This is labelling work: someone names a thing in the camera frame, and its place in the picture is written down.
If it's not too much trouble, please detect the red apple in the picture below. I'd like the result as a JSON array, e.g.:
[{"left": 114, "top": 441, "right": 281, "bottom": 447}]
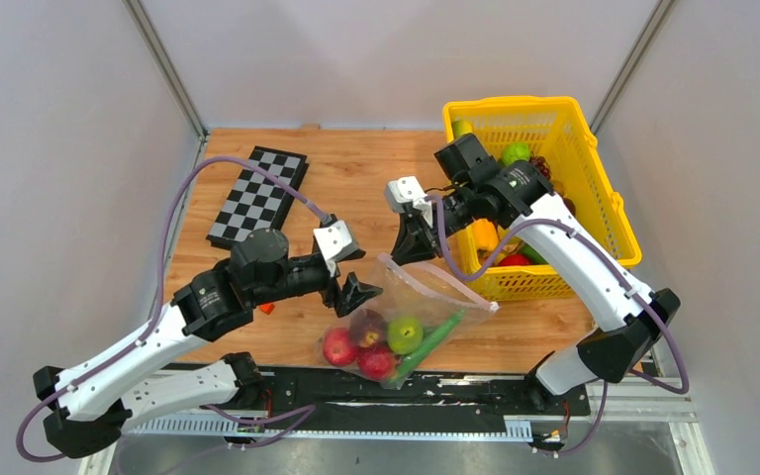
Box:
[{"left": 322, "top": 328, "right": 359, "bottom": 367}]

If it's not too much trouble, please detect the clear zip top bag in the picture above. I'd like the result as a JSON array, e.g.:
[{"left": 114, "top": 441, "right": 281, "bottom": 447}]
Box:
[{"left": 315, "top": 253, "right": 500, "bottom": 390}]

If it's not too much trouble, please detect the green pear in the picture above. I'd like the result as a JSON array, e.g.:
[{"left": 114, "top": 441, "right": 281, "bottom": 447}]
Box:
[{"left": 387, "top": 317, "right": 424, "bottom": 355}]

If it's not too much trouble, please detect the red tomato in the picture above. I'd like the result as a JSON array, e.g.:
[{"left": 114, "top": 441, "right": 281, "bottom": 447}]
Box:
[{"left": 356, "top": 344, "right": 399, "bottom": 381}]

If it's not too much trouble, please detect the long green cucumber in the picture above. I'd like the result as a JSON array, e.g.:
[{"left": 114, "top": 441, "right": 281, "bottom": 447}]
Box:
[{"left": 388, "top": 311, "right": 465, "bottom": 384}]

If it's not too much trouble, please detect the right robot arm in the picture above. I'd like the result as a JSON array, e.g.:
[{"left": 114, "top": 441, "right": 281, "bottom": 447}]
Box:
[{"left": 385, "top": 134, "right": 681, "bottom": 414}]

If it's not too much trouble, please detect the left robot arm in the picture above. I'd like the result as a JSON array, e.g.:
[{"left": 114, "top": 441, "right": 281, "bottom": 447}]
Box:
[{"left": 33, "top": 221, "right": 382, "bottom": 458}]

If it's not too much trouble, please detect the yellow bell pepper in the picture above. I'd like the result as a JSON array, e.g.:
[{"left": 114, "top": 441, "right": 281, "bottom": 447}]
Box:
[{"left": 471, "top": 219, "right": 500, "bottom": 252}]

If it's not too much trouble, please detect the small orange cube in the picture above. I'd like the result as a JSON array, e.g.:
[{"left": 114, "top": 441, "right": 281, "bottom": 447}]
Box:
[{"left": 258, "top": 303, "right": 274, "bottom": 315}]

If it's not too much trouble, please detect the light green vegetable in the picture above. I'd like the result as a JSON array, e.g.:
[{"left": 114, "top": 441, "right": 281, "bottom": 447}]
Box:
[{"left": 499, "top": 142, "right": 532, "bottom": 166}]

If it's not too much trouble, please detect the yellow green mango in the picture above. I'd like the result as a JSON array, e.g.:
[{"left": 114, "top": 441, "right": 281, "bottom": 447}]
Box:
[{"left": 451, "top": 119, "right": 474, "bottom": 139}]

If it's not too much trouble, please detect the dark red grape bunch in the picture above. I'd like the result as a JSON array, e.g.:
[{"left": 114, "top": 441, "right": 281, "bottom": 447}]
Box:
[{"left": 529, "top": 155, "right": 551, "bottom": 180}]

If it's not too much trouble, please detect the black white chessboard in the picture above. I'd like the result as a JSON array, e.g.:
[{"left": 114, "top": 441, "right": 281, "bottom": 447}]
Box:
[{"left": 206, "top": 146, "right": 309, "bottom": 250}]

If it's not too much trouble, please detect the yellow plastic basket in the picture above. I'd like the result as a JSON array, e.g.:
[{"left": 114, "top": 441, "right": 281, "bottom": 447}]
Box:
[{"left": 442, "top": 96, "right": 642, "bottom": 302}]

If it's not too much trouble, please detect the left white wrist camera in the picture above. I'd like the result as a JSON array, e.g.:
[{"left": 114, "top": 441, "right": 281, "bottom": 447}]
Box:
[{"left": 313, "top": 217, "right": 365, "bottom": 277}]

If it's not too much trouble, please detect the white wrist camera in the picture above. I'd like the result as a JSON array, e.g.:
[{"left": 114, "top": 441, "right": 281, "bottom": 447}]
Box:
[
  {"left": 384, "top": 176, "right": 433, "bottom": 226},
  {"left": 313, "top": 217, "right": 365, "bottom": 277}
]

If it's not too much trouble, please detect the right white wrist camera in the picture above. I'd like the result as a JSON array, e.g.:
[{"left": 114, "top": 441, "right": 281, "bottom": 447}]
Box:
[{"left": 384, "top": 176, "right": 433, "bottom": 226}]

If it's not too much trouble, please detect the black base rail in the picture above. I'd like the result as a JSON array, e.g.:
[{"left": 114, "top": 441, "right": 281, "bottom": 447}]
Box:
[{"left": 98, "top": 366, "right": 696, "bottom": 443}]

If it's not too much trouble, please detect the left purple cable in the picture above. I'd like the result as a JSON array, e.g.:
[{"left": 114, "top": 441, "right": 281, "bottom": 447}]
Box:
[{"left": 15, "top": 154, "right": 335, "bottom": 463}]

